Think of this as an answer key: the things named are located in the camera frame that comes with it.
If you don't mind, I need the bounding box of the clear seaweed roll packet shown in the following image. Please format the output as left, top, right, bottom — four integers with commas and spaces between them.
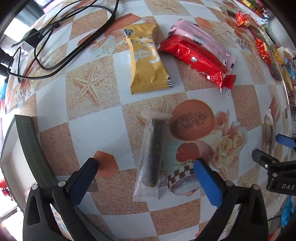
262, 109, 274, 155
132, 111, 172, 202

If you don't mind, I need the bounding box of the red snack packet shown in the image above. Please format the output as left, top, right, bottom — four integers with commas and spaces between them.
158, 35, 236, 96

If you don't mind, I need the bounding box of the yellow snack packet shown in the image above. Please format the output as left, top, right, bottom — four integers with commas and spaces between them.
123, 23, 173, 94

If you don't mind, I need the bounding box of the pink snack packet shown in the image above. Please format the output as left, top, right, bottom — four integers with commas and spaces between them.
169, 19, 236, 72

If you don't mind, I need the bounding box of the green grey storage box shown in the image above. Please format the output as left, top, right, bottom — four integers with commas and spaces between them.
1, 115, 111, 240

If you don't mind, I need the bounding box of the dark red tray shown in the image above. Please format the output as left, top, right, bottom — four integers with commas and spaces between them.
249, 25, 282, 81

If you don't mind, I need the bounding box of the red foil candy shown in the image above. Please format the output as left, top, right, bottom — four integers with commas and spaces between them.
235, 11, 250, 28

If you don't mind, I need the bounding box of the black cable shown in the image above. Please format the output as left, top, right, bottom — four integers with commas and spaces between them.
6, 0, 121, 80

